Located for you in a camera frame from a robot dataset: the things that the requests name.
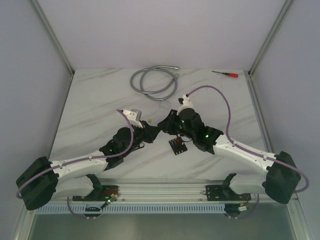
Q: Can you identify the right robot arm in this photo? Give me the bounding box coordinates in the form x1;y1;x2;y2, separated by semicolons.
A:
157;108;301;204

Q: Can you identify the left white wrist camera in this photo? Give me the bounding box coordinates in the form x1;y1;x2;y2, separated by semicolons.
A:
122;109;143;128

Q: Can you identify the red handled screwdriver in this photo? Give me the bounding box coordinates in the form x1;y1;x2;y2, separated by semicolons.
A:
212;71;239;78

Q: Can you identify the purple cable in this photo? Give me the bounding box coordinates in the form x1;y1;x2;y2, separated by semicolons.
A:
186;85;310;220
15;109;135;221

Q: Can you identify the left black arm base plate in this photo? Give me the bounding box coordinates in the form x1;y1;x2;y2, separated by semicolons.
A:
72;185;119;202

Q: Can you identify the black fuse box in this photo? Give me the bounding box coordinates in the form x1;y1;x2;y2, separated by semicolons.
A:
168;136;188;155

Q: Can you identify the perforated cable duct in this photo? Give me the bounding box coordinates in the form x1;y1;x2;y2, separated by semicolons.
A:
34;204;251;215

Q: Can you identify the clear plastic fuse box cover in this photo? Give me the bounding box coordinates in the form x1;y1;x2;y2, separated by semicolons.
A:
159;100;172;110

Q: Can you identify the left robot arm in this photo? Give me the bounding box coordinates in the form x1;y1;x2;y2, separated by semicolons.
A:
16;121;160;211

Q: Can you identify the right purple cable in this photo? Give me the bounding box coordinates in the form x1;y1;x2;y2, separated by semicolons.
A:
186;85;310;220

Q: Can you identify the grey coiled metal hose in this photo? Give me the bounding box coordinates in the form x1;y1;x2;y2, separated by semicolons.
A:
129;65;180;102

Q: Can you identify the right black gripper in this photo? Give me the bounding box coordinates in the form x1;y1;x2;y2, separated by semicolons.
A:
157;109;195;141

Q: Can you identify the aluminium rail frame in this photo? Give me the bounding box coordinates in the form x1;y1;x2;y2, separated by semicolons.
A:
24;177;300;207

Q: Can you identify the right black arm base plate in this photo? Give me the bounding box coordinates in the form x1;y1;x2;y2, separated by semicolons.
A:
202;185;252;202

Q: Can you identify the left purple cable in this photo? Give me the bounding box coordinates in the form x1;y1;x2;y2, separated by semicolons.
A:
15;109;135;221

